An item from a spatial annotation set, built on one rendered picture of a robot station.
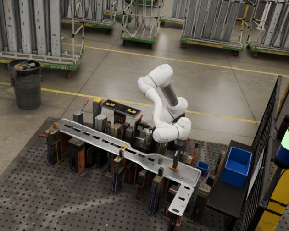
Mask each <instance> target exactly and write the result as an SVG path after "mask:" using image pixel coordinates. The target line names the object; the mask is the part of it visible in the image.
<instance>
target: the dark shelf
mask: <svg viewBox="0 0 289 231"><path fill-rule="evenodd" d="M231 147H236V148H238V149H241V150H244V151H247V152H250V153H252V157H251V161H250V167H249V172H248V176H247V177H246V180H245V182H244V184H243V187H242V188H239V187H236V186H234V185H231V184H229V183H226V182H223V181H221V177H222V173H223V171H224V168H225V165H226V162H227V159H228V155H229V152H230V149H231ZM254 151H255V148H254V147H252V146H249V145H246V144H243V143H239V142H236V141H234V140H231V141H230V144H229V146H228V149H227V152H226V154H225V157H224V160H223V162H222V165H221V168H220V171H219V173H218V175H217V178H216V181H215V184H214V186H213V189H212V192H211V194H210V197H209V200H208V202H207V206H206V207H207V208H210V209H212V210H214V211H216V212H218V213H221V214H223V215H226V216H228V217H230V218H233V219H235V220H239V217H240V213H241V209H242V204H243V200H244V196H245V191H246V186H247V182H248V178H249V173H250V168H251V164H252V160H253V155H254Z"/></svg>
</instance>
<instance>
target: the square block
mask: <svg viewBox="0 0 289 231"><path fill-rule="evenodd" d="M210 190H211V186H210V185H207V184H205V183H201V184H200V187H199V189H198V192H197V197H196V200H195V204H194V207H193V211H192V214H191V217H190V219H189V222H190V223H192V224H194V225H196V226H199V224H200V221H201V216H202V213H203V210H204V207H205V204H206V201H207V199H208V196H209V193H210Z"/></svg>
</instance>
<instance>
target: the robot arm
mask: <svg viewBox="0 0 289 231"><path fill-rule="evenodd" d="M172 75H173V69H172V68H171V67H170V66H169V65H168V64H163V65H160V66H158V67H157V68H156V69H154V70H153V71H152V72H151V73H150V74H148V75H147V76H145V77H141V78H139V79H138V81H137V85H138V88H139V90H140V91H141V93H142V94H143V95H144V96H145V97H147V98H148V99H149V100H151V101H152V102H153V103H154V105H155V107H154V111H153V112H152V119H153V122H154V125H155V127H156V129H155V130H154V132H153V139H154V140H155V141H156V142H158V143H166V142H170V141H173V140H174V142H175V144H174V147H175V148H176V149H175V154H174V158H173V165H172V168H174V169H176V167H177V165H178V160H180V159H179V158H180V154H181V150H182V149H184V146H185V144H186V142H187V138H188V136H189V133H190V129H191V121H190V120H189V119H188V118H186V117H181V118H180V119H179V120H178V121H177V122H174V123H173V120H174V119H175V118H177V117H179V116H180V115H181V114H182V113H184V112H185V111H186V109H187V107H188V102H187V100H186V99H185V98H183V97H177V96H176V94H175V92H174V90H173V88H172V85H171V83H170V80H171V76H172ZM158 86H159V87H160V88H161V90H162V92H163V94H164V96H165V98H166V100H167V106H166V107H165V108H164V109H163V108H162V101H161V99H160V97H159V95H158V93H157V92H156V88H157V87H158Z"/></svg>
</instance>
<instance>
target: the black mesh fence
mask: <svg viewBox="0 0 289 231"><path fill-rule="evenodd" d="M281 77H282V75H279V76H278V78H277V81H276V83H275V86H274V88H273V91H272V94H271V96H270V99H269V101H268V104H267V107H266V109H265V112H264V114H263V117H262V120H261V122H260V124H259V127H258V130H257V132H256V135H255V138H254V140H253V143H252V145H251V146H252V147H254V148H255V151H254V155H253V160H252V164H251V168H250V173H249V178H248V182H247V186H246V191H245V196H244V200H243V204H242V209H241V213H240V217H239V220H237V221H236V223H235V225H234V227H233V230H232V231H255V229H256V227H257V225H258V223H259V221H260V219H261V217H262V215H263V213H264V211H265V209H266V208H264V207H261V206H259V203H260V199H261V198H263V196H264V194H265V191H266V190H267V186H268V178H269V171H270V163H271V156H272V146H273V140H272V139H271V138H274V131H275V123H276V119H275V118H274V117H276V116H277V108H278V101H279V99H278V98H279V91H280V83H281ZM264 147H265V148H264ZM263 149H264V155H263V160H262V166H261V168H260V171H259V173H258V175H257V178H256V180H255V182H254V185H253V187H252V189H251V192H250V194H249V196H248V198H247V193H248V189H249V184H250V181H251V178H252V176H253V174H254V171H255V168H256V165H257V163H258V161H259V158H260V156H261V154H262V151H263ZM262 168H263V169H262ZM246 198H247V199H248V201H246ZM230 222H231V218H228V217H227V218H226V221H225V224H224V227H226V228H228V226H229V224H230Z"/></svg>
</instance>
